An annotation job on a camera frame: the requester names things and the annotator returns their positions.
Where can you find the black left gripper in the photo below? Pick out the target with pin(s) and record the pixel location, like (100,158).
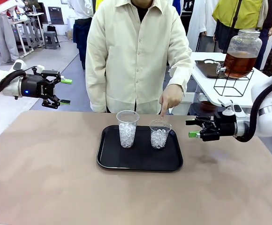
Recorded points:
(34,86)

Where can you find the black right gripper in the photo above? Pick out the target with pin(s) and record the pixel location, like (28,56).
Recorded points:
(222,130)

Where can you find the person left forearm cream sleeve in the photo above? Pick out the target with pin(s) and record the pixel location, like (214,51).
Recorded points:
(181,70)

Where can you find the person right forearm cream sleeve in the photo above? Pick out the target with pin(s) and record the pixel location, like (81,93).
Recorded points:
(95,89)

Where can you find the short clear iced plastic cup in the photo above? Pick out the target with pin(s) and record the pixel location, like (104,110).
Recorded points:
(159,140)

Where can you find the tall clear iced plastic cup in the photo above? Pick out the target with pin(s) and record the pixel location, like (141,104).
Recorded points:
(127,136)

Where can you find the person left hand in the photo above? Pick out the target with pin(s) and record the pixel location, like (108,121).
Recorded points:
(172,97)

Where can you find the grey plastic stool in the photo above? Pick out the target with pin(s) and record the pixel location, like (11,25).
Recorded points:
(52,38)

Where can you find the white side table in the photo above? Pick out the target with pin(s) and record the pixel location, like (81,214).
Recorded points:
(246,100)

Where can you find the black tray under dispenser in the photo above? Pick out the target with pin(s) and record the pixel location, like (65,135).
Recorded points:
(208,70)

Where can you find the black bag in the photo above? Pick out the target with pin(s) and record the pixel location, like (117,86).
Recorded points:
(51,28)

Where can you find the bystander in dark apron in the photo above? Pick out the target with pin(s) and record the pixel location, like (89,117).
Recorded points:
(82,28)

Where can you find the black plastic serving tray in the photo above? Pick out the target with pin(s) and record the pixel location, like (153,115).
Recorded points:
(138,159)

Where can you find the white workbench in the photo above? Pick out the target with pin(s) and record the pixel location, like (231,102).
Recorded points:
(25,25)

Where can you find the bystander in grey trousers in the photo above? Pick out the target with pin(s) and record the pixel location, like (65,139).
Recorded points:
(2,32)

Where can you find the glass tea dispenser jar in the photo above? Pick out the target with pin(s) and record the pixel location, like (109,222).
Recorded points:
(241,63)

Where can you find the person torso cream shirt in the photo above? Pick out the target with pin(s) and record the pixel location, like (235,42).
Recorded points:
(131,58)

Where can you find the bystander in yellow vest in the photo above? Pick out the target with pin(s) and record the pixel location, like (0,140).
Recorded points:
(239,14)

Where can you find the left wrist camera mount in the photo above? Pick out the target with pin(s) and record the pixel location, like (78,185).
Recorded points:
(39,68)

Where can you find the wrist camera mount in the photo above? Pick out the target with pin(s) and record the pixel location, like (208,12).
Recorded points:
(39,68)
(238,109)

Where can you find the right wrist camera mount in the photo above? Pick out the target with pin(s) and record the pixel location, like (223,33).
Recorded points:
(238,109)

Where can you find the dark wall board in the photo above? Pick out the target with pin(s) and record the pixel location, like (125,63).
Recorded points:
(55,16)

